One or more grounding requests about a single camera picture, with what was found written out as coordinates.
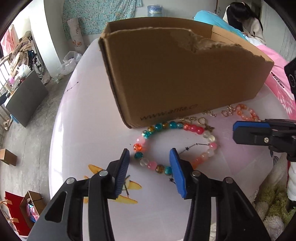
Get small brown carton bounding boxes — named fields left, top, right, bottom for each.
left=0, top=149, right=17, bottom=166

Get blue cartoon pillow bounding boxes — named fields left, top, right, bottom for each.
left=194, top=10, right=245, bottom=38

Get blue water jug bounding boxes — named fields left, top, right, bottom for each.
left=147, top=4, right=163, bottom=17

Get gold chain jewelry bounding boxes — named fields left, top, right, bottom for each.
left=179, top=116, right=215, bottom=132

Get small open cardboard box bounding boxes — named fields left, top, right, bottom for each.
left=20, top=191, right=46, bottom=229

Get orange pink bead bracelet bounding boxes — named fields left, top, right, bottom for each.
left=234, top=103, right=260, bottom=122

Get white plastic bag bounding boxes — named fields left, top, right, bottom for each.
left=57, top=51, right=82, bottom=75

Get brown cardboard box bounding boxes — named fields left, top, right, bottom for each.
left=98, top=17, right=274, bottom=128

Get pink floral quilt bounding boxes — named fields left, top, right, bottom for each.
left=245, top=37, right=295, bottom=120

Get rolled patterned paper tube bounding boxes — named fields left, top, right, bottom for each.
left=67, top=18, right=86, bottom=54

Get dark haired person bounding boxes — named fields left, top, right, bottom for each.
left=223, top=2, right=266, bottom=45

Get dark grey cabinet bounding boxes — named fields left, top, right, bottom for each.
left=4, top=71, right=48, bottom=127

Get turquoise floral wall cloth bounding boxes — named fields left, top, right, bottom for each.
left=62, top=0, right=142, bottom=40

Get multicolour glass bead bracelet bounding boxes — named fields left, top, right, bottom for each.
left=132, top=120, right=219, bottom=176

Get gold earring pair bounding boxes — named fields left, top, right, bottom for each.
left=202, top=105, right=236, bottom=118

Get fluffy green white rug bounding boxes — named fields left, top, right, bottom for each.
left=253, top=153, right=295, bottom=240

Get hanging clothes pile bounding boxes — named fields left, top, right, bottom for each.
left=1, top=24, right=46, bottom=78

